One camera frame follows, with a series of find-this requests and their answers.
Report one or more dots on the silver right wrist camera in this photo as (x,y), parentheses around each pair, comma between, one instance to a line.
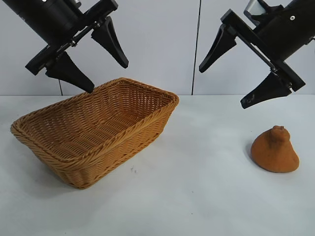
(253,11)

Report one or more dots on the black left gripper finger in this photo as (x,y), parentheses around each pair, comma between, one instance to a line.
(70,73)
(110,41)

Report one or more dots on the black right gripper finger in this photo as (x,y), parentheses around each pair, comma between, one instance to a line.
(221,46)
(265,92)

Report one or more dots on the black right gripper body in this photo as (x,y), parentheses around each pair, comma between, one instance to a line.
(283,34)

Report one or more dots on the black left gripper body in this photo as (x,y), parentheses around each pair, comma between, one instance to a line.
(56,19)

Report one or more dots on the tan woven wicker basket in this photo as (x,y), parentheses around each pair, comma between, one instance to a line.
(81,137)

